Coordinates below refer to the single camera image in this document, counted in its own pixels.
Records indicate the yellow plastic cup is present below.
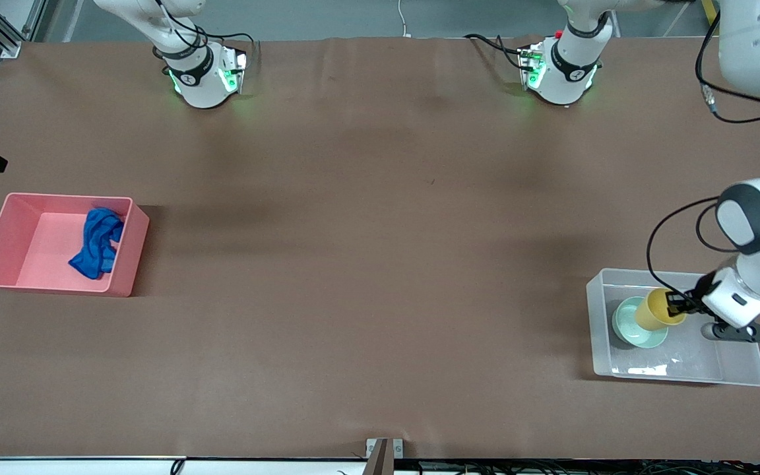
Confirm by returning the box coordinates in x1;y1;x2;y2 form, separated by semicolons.
635;288;687;332

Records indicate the clear plastic box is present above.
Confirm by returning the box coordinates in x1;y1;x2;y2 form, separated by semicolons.
586;268;760;387

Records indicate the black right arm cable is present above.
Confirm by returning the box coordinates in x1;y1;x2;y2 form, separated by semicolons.
154;0;257;63

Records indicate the pink plastic box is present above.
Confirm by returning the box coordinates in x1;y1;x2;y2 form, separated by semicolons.
0;193;150;298

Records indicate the blue cloth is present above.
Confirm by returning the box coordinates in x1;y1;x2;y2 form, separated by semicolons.
68;207;125;280

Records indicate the black left base cable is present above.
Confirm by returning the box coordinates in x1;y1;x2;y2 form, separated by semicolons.
464;33;529;72

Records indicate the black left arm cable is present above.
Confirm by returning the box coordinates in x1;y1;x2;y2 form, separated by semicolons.
695;10;760;174

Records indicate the mint green bowl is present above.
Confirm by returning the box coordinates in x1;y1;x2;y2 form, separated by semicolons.
612;296;670;348

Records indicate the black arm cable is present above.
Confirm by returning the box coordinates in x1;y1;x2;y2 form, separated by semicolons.
695;10;760;174
154;0;257;63

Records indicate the metal table bracket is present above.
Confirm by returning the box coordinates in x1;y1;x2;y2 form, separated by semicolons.
365;438;404;475

